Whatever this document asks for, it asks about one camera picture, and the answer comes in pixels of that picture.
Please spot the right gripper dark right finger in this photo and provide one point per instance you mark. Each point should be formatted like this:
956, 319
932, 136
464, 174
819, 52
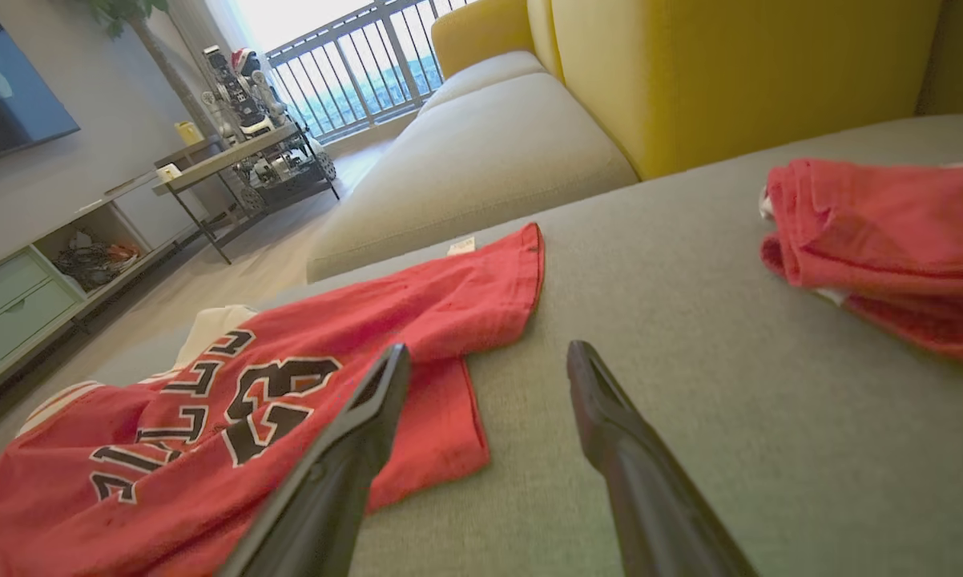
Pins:
650, 497

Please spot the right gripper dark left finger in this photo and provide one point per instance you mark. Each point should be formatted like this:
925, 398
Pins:
329, 481

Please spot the red basketball jersey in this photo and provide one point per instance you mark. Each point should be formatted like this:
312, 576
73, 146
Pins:
169, 497

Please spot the red white-striped basketball shorts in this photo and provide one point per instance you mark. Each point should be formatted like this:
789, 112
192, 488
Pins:
890, 232

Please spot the large grey sofa ottoman cushion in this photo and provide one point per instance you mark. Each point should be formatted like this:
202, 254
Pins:
730, 417

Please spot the metal-legged side table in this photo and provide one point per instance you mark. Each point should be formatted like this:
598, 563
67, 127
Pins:
225, 156

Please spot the grey sofa seat cushion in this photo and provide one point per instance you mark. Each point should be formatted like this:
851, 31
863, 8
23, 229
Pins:
481, 76
489, 168

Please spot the low white tv cabinet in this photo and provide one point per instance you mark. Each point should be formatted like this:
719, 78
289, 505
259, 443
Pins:
17, 296

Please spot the small yellow box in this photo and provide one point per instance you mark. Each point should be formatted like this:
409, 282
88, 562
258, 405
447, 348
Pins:
188, 133

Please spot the white grey robot on cart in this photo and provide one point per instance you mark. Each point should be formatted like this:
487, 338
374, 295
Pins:
245, 96

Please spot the grey balcony railing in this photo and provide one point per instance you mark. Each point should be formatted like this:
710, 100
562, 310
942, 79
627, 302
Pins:
361, 64

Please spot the yellow sofa backrest cushion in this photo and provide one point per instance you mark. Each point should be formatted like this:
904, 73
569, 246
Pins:
738, 72

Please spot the indoor potted tree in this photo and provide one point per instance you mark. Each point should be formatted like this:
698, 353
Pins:
157, 56

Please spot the yellow sofa armrest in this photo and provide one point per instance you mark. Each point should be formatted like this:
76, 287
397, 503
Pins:
477, 36

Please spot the olive grey sofa cushion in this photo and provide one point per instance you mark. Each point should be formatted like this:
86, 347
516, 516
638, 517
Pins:
962, 56

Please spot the wall-mounted flat television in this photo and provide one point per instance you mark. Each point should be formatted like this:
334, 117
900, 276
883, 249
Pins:
9, 80

